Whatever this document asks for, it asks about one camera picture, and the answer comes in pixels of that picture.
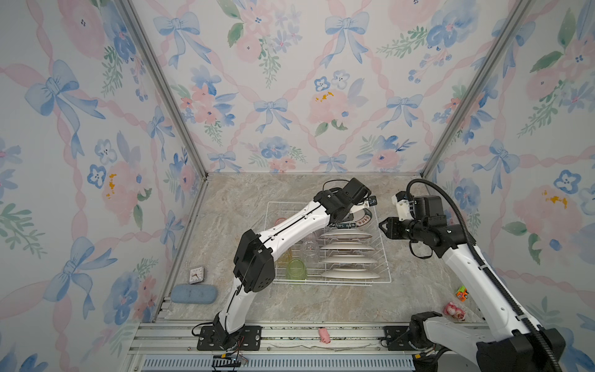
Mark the green rimmed plate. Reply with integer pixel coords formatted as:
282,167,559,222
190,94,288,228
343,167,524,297
328,208,373,229

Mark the white plate red text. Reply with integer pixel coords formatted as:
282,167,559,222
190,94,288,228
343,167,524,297
319,241,375,251

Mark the sunburst pattern plate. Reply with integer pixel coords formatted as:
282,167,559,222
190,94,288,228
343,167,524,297
320,229,373,240

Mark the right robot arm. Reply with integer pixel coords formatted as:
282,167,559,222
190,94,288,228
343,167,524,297
379,192,566,371

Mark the clear glass cup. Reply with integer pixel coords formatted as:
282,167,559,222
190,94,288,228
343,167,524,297
300,233,320,264

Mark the green orange toy car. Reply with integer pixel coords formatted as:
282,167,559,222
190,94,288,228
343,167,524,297
456,285,469,302

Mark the yellow plastic cup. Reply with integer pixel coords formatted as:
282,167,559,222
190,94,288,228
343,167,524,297
276,249,293,268

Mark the green plastic cup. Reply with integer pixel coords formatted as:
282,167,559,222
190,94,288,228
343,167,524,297
285,259,308,281

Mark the pink plush toy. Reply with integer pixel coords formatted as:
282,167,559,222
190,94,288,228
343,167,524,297
443,302,466,322

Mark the small white clock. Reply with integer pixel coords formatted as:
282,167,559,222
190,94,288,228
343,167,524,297
188,267,205,285

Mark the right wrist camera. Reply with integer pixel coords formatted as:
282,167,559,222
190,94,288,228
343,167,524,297
391,191,414,221

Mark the black corrugated cable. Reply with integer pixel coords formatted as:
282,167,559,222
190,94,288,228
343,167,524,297
406,178,559,372

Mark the white wire dish rack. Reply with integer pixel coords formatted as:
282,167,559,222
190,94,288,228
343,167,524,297
274,207,391,286

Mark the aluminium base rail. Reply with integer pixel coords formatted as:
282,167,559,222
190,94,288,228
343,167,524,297
122,322,494,372

